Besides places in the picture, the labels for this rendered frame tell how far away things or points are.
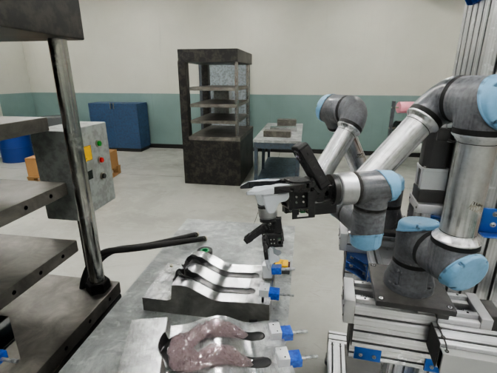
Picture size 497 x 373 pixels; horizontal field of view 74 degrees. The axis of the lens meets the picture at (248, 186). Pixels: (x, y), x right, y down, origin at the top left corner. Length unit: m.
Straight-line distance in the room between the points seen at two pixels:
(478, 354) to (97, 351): 1.17
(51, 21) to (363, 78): 6.88
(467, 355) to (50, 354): 1.30
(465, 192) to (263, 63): 6.95
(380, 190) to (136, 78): 8.04
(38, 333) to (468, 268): 1.42
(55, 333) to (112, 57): 7.80
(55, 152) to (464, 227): 1.47
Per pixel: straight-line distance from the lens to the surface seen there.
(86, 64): 9.24
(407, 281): 1.16
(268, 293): 1.31
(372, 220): 0.82
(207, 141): 5.29
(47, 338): 1.50
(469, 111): 0.91
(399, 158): 0.96
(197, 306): 1.36
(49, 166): 1.64
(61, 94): 1.39
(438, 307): 1.17
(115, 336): 1.38
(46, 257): 1.47
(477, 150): 0.93
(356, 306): 1.19
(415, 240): 1.08
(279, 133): 5.11
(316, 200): 0.75
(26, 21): 1.24
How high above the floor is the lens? 1.68
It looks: 18 degrees down
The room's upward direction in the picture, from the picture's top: straight up
